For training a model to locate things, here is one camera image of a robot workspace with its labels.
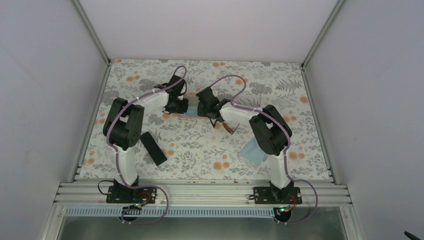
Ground pink glasses case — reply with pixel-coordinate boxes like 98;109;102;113
181;93;199;118

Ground light blue cleaning cloth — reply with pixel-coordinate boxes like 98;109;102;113
184;106;198;117

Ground brown sunglasses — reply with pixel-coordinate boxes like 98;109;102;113
222;121;240;135

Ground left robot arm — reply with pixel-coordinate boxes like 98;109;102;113
103;74;188;203

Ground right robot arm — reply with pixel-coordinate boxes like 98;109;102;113
196;87;294;204

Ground clear orange sunglasses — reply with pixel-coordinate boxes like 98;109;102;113
235;88;262;108

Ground floral table mat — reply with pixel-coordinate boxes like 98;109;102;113
79;59;330;181

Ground black glasses case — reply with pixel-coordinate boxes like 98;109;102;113
140;131;167;166

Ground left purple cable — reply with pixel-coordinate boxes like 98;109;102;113
105;65;188;226

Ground purple cable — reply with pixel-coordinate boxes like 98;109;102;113
208;74;319;226
105;65;188;226

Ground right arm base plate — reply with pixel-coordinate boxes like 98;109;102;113
248;186;303;205

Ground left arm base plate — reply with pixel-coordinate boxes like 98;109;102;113
105;186;158;205

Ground aluminium rail base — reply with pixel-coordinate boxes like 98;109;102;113
41;180;363;240

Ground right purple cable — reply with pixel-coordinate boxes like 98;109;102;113
208;74;319;226

